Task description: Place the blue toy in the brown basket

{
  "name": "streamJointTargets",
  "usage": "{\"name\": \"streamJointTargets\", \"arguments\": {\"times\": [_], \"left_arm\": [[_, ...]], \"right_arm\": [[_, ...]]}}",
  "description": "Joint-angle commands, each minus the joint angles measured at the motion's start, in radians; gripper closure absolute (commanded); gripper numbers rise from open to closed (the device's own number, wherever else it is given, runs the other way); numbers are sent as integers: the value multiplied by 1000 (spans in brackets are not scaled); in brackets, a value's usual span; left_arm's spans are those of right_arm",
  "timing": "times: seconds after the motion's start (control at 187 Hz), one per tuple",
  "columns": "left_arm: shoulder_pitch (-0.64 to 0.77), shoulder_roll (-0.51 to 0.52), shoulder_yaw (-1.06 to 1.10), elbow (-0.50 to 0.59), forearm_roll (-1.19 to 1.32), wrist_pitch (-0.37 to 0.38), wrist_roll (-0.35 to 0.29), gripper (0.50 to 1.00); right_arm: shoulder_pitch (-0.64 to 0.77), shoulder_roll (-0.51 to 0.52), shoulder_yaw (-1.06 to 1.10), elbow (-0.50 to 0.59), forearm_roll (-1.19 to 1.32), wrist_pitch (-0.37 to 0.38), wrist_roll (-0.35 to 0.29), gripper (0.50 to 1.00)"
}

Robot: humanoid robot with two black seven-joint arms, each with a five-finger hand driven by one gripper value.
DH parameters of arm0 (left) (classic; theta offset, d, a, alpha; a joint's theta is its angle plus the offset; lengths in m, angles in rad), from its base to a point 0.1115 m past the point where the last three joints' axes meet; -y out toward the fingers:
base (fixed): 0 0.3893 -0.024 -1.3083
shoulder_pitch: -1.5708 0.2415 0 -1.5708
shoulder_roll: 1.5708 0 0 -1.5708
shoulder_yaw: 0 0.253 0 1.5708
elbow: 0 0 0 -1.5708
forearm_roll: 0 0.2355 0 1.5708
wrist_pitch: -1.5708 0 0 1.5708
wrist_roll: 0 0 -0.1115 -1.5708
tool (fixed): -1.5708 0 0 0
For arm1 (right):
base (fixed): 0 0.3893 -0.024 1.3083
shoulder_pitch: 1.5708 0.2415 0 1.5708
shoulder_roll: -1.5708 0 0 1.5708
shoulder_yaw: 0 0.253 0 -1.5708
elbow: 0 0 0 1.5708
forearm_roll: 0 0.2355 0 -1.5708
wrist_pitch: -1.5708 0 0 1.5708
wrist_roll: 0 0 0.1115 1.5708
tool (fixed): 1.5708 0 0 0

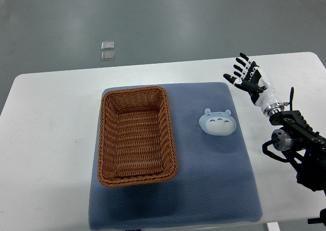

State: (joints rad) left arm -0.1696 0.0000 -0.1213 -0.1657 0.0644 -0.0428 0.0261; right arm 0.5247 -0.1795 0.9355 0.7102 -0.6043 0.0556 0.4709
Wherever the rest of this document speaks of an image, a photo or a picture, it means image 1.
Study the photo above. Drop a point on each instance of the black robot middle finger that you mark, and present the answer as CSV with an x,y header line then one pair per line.
x,y
242,68

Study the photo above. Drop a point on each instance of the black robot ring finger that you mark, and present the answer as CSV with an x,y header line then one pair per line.
x,y
238,63

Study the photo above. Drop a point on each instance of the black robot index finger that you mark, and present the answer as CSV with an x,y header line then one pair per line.
x,y
240,75

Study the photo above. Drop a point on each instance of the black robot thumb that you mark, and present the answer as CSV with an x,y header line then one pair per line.
x,y
234,80

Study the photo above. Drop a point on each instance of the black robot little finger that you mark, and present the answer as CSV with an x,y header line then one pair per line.
x,y
247,61

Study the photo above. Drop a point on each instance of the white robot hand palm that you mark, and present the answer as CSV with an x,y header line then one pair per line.
x,y
266,99

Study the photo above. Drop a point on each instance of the blue plush toy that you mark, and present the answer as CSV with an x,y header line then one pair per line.
x,y
217,123

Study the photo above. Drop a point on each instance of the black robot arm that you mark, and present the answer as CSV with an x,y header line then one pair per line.
x,y
294,142

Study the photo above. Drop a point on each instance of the brown wicker basket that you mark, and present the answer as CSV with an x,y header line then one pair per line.
x,y
136,141

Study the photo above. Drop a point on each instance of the blue quilted mat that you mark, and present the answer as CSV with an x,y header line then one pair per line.
x,y
214,183

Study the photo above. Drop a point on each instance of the upper floor plate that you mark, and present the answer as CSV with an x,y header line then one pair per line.
x,y
107,45

